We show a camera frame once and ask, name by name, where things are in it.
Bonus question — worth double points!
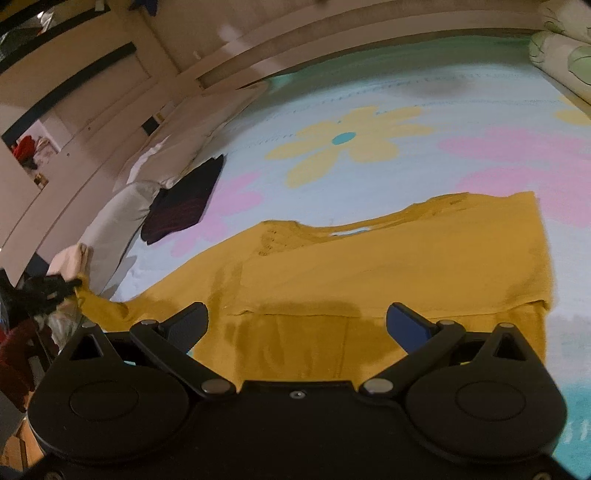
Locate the mustard yellow knit sweater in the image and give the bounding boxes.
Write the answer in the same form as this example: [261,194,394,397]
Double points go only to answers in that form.
[76,191,555,391]

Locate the pale pink cloth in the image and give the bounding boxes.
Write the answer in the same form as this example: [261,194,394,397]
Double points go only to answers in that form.
[47,244,94,283]

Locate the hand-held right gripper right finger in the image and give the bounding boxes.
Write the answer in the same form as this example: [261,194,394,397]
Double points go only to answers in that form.
[360,302,539,397]

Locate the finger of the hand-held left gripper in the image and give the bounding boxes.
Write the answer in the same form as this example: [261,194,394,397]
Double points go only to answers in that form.
[46,274,78,303]

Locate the grey white pillow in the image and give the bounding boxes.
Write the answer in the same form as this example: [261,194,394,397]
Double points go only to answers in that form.
[82,180,162,296]

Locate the wooden headboard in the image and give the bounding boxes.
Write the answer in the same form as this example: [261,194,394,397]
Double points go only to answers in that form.
[175,0,550,93]

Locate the red clothes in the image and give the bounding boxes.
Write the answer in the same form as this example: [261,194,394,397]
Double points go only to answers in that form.
[11,135,41,169]

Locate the leaf print folded quilt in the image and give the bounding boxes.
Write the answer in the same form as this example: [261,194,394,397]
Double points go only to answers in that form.
[529,0,591,112]

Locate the cream pillow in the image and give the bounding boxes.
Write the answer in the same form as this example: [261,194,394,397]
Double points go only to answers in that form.
[117,83,269,190]

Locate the black red-striped folded cloth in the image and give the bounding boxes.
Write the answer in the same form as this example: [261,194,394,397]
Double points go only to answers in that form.
[141,154,225,245]

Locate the cream wardrobe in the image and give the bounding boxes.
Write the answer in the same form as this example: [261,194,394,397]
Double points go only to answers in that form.
[0,9,181,278]

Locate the person's left forearm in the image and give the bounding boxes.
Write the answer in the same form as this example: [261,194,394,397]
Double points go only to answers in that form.
[0,318,43,414]

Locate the light blue floral blanket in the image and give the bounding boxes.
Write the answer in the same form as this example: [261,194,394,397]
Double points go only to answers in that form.
[99,32,591,416]

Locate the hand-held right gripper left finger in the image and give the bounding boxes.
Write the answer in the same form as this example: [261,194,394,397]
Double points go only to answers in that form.
[58,302,234,398]

